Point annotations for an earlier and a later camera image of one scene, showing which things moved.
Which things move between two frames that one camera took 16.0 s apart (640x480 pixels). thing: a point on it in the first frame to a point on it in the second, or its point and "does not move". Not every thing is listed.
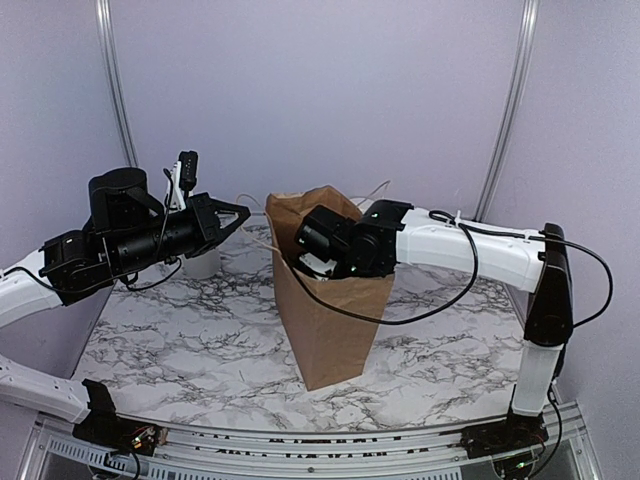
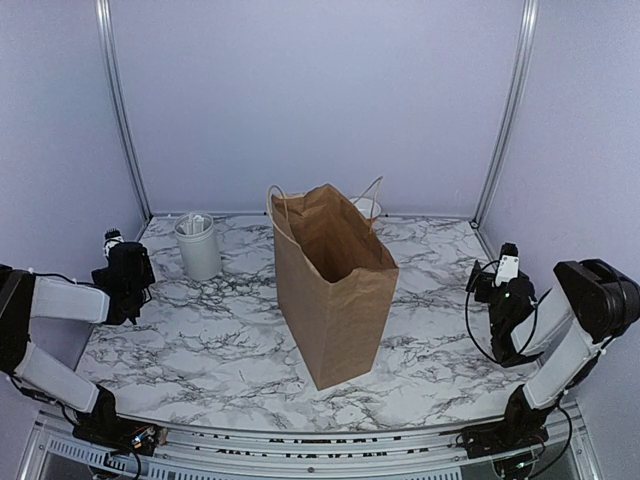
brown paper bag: [336, 347] does not move
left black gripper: [206, 226] to [148, 276]
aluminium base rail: [52, 452] does not move
